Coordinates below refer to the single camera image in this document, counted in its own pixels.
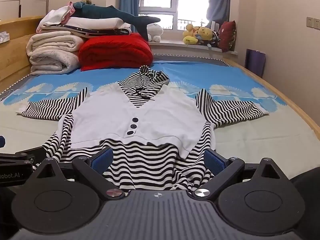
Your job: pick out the blue shark plush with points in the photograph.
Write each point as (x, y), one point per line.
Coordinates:
(100, 11)

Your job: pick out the yellow round plush toy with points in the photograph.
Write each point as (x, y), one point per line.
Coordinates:
(206, 35)

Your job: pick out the wooden headboard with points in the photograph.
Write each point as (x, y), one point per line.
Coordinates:
(15, 55)

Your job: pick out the dark red bag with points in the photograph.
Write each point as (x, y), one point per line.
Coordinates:
(228, 36)

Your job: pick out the red folded blanket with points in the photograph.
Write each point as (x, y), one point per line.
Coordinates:
(117, 52)

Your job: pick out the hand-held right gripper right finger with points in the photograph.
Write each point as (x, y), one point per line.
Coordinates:
(214, 161)

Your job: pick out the wall outlet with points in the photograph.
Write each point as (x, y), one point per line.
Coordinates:
(313, 22)

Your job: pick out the striped hooded top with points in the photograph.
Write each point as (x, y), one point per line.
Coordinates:
(162, 110)

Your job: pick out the white bedding with dark trim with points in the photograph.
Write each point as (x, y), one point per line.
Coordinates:
(97, 26)

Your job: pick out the window sill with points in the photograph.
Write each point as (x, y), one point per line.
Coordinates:
(175, 46)

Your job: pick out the white plush toy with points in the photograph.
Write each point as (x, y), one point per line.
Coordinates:
(155, 31)

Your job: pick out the wooden bed frame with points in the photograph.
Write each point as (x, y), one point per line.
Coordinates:
(282, 90)

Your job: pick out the blue and white bed sheet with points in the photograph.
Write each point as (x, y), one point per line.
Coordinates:
(252, 137)

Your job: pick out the white folded quilt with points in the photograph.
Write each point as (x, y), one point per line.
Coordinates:
(53, 52)

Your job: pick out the tissue box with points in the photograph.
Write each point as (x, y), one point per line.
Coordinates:
(3, 37)

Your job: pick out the yellow duck plush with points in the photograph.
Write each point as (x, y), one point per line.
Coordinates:
(189, 35)

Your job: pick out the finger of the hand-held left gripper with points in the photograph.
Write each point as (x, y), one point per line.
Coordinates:
(1, 142)

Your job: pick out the blue curtain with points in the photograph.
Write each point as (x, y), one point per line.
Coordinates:
(128, 0)
(218, 2)

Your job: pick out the white and pink cloth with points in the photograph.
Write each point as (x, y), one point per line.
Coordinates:
(58, 13)

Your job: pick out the purple box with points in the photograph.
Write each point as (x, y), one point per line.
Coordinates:
(255, 62)

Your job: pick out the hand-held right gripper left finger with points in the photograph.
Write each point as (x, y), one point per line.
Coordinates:
(103, 159)

